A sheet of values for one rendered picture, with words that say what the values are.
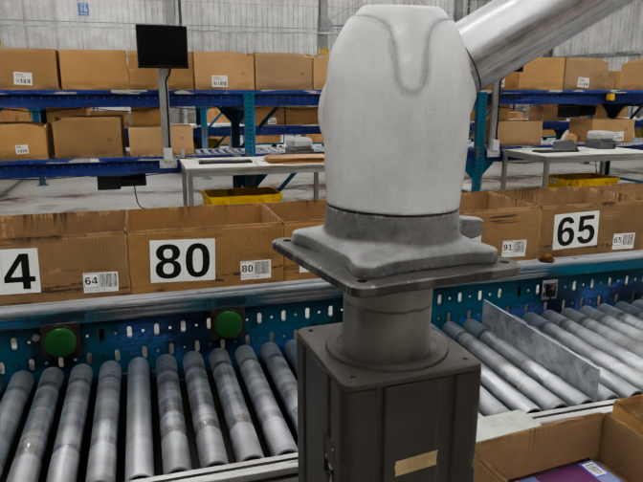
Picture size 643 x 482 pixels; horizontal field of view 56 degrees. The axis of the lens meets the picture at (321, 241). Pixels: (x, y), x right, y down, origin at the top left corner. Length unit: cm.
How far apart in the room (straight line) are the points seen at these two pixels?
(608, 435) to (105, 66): 544
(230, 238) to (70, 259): 38
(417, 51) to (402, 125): 8
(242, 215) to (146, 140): 399
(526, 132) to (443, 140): 640
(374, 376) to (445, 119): 29
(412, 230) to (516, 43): 35
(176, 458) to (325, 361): 51
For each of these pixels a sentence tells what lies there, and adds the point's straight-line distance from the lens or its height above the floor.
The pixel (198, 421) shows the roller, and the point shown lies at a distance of 129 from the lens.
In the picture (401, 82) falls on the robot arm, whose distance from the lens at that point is 63.
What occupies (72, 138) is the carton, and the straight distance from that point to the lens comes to 584.
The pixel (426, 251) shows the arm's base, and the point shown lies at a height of 122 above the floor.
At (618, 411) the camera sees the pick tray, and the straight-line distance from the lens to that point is 123.
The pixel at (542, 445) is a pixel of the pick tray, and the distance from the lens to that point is 112.
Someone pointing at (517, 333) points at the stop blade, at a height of 77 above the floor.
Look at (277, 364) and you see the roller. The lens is 148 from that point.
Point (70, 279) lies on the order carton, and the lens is 159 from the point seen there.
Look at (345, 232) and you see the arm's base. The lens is 66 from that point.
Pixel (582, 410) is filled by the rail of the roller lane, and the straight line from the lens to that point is 142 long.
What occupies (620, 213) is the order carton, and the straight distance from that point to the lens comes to 210.
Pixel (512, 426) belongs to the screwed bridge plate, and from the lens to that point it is 129.
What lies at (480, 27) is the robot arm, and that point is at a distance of 89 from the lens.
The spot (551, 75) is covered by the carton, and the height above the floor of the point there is 154.
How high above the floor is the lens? 138
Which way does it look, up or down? 14 degrees down
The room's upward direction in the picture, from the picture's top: straight up
